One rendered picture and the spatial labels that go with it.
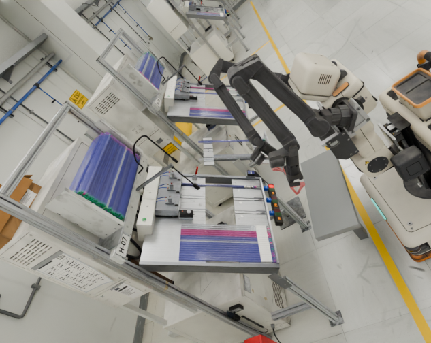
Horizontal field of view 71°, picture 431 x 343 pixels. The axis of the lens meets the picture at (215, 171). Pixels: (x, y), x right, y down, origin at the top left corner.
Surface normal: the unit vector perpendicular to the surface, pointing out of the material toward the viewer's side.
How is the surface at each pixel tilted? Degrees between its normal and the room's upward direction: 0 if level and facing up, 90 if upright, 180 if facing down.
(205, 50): 90
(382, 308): 0
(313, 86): 90
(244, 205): 45
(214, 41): 90
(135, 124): 90
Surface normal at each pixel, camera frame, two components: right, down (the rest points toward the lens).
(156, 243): 0.08, -0.76
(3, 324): 0.77, -0.50
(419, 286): -0.64, -0.57
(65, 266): 0.04, 0.61
